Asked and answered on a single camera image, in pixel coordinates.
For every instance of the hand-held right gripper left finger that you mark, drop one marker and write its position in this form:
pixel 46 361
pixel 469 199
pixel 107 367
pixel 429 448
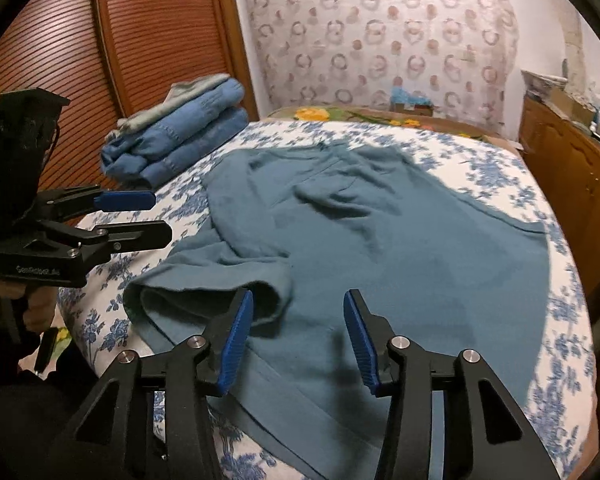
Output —
pixel 235 340

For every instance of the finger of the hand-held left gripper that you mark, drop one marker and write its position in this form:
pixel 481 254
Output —
pixel 125 200
pixel 140 235

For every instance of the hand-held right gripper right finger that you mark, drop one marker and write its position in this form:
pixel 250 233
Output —
pixel 360 340

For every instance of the blue-grey t-shirt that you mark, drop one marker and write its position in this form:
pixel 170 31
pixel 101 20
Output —
pixel 380 260

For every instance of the person's left hand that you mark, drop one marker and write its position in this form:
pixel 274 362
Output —
pixel 40 305

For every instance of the folded blue jeans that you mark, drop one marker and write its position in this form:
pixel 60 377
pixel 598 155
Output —
pixel 190 130

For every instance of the folded grey garment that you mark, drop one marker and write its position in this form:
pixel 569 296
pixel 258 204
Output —
pixel 190 91

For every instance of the wooden louvered wardrobe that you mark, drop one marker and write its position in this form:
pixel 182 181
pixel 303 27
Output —
pixel 155 25

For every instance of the blue floral bedspread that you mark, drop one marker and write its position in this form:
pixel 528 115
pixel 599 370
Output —
pixel 495 170

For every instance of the person's dark clothing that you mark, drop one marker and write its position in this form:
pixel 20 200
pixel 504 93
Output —
pixel 20 425

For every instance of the blue plastic bag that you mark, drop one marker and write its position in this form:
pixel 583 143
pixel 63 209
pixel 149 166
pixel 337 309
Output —
pixel 411 95

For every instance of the wooden sideboard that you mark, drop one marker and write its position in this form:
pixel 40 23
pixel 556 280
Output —
pixel 565 175

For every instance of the stack of white papers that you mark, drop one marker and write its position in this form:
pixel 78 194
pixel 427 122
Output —
pixel 542 82

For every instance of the open cardboard box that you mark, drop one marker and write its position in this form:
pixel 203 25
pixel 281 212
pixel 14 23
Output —
pixel 567 101

